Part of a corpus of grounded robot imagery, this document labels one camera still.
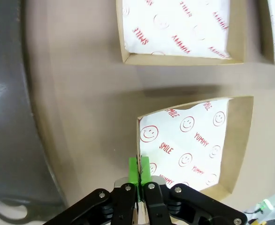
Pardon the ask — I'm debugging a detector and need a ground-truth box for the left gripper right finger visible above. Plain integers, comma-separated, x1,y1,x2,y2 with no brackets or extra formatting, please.
140,156,248,225

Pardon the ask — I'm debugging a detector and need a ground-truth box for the dark brown tray with handles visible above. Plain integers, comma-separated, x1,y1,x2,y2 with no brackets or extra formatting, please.
0,0,68,223

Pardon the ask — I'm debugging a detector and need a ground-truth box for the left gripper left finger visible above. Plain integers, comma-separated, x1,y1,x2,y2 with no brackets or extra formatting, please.
42,157,140,225

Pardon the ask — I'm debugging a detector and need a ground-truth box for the brown cardboard food box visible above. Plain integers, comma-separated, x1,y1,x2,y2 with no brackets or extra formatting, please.
259,0,275,68
115,0,247,66
134,95,254,225

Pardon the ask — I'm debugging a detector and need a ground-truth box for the small green white device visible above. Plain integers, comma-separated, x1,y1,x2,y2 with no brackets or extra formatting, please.
256,199,275,213

